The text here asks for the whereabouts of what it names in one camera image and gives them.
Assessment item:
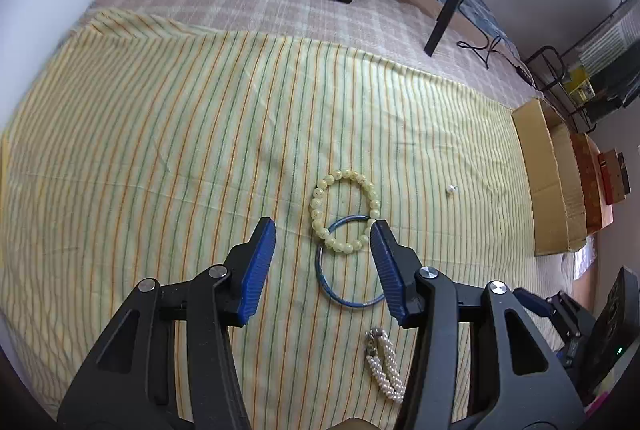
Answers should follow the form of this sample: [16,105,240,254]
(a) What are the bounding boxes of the dark hanging clothes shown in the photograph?
[587,77,640,121]

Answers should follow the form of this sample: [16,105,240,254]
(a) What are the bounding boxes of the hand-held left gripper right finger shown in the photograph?
[369,219,586,430]

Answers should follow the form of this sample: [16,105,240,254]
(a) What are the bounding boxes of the yellow bead bracelet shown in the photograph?
[310,168,382,255]

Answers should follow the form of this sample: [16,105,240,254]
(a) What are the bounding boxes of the beige checked blanket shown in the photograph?
[107,0,576,361]

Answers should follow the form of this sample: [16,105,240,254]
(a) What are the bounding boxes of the black cable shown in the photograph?
[457,34,538,88]

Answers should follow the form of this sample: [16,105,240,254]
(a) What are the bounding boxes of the blue bangle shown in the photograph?
[315,216,388,309]

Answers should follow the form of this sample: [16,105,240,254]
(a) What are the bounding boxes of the yellow box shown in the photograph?
[565,67,593,103]

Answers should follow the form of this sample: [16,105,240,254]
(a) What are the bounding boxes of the cardboard box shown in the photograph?
[511,97,588,257]

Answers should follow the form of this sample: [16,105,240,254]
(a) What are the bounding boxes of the yellow striped cloth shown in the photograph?
[0,7,538,430]

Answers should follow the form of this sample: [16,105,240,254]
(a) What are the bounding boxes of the white striped towel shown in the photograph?
[575,17,640,75]

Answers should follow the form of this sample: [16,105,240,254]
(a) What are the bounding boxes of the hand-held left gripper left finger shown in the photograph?
[56,217,277,430]

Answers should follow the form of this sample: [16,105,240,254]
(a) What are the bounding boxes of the clear plastic sheet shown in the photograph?
[560,235,597,281]

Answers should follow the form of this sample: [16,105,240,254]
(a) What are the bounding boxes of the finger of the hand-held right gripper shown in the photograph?
[514,287,552,319]

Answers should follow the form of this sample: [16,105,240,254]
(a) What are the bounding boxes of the orange cloth covered table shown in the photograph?
[570,132,616,235]

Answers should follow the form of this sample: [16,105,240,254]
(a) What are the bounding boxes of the white pearl bracelet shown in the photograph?
[365,329,407,406]

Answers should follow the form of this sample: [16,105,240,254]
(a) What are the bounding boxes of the black clothes rack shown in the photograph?
[525,0,640,133]

